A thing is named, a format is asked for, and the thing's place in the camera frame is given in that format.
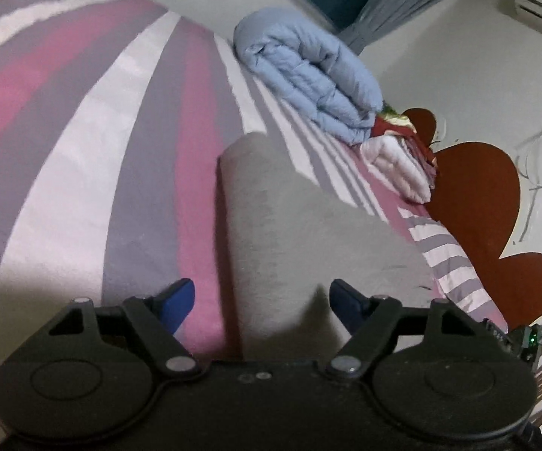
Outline red floral blanket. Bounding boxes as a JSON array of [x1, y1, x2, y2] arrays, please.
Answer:
[[371, 103, 441, 189]]

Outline folded light blue quilt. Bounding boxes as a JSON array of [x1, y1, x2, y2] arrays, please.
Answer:
[[233, 7, 384, 145]]

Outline red brown headboard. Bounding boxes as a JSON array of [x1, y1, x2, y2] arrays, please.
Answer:
[[400, 108, 542, 332]]

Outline striped pink grey bedspread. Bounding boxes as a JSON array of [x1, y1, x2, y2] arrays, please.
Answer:
[[0, 0, 509, 433]]

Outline flower outline wall decal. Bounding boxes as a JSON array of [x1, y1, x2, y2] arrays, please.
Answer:
[[510, 113, 542, 245]]

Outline grey curtain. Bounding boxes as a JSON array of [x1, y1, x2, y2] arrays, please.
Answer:
[[339, 0, 501, 52]]

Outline grey pants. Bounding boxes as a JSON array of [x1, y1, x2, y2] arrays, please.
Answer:
[[217, 132, 441, 362]]

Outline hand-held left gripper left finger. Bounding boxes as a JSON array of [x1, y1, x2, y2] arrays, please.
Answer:
[[48, 278, 206, 377]]

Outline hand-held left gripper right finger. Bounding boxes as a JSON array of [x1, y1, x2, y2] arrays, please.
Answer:
[[327, 279, 485, 379]]

